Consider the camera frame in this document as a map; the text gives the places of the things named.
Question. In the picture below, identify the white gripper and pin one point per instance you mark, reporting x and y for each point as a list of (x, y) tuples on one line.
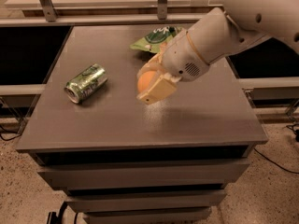
[(182, 57)]

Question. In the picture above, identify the orange fruit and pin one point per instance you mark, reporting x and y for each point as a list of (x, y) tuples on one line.
[(144, 80)]

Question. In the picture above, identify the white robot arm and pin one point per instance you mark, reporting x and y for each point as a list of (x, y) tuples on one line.
[(237, 26)]

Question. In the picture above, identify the green chip bag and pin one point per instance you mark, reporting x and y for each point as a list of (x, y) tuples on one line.
[(153, 40)]

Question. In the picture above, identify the green soda can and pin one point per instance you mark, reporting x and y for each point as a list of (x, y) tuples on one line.
[(86, 83)]

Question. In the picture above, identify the grey drawer cabinet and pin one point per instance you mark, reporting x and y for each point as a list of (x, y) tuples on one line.
[(122, 162)]

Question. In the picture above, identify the metal glass railing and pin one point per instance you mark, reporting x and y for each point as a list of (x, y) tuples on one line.
[(25, 13)]

